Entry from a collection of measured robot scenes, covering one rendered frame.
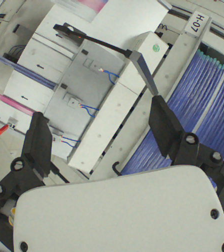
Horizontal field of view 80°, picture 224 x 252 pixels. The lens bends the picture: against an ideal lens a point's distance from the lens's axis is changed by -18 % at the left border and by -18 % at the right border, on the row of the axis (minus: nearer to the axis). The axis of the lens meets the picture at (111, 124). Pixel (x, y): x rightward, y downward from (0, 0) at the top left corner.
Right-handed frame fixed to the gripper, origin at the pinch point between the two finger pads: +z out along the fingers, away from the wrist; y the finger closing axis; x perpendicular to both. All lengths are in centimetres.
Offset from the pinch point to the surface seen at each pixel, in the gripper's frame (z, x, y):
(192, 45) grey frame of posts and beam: 34.7, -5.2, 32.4
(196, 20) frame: 41, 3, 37
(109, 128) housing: 24.4, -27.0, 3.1
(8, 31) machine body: 71, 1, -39
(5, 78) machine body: 69, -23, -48
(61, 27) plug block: 27.8, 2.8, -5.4
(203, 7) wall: 208, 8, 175
